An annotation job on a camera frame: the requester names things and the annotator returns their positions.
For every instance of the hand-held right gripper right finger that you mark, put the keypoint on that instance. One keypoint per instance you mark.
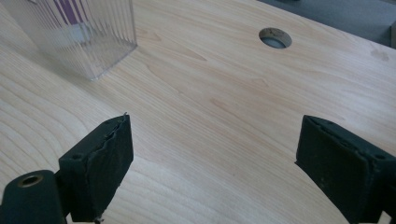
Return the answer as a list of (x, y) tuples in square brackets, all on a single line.
[(339, 168)]

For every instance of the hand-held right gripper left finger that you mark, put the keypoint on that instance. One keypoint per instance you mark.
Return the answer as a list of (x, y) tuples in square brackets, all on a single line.
[(99, 168)]

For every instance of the clear plastic container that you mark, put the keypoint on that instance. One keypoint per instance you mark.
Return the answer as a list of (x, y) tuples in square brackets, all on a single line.
[(81, 40)]

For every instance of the purple and white toothpaste tube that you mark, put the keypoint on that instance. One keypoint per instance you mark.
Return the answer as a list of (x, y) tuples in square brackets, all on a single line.
[(71, 15)]

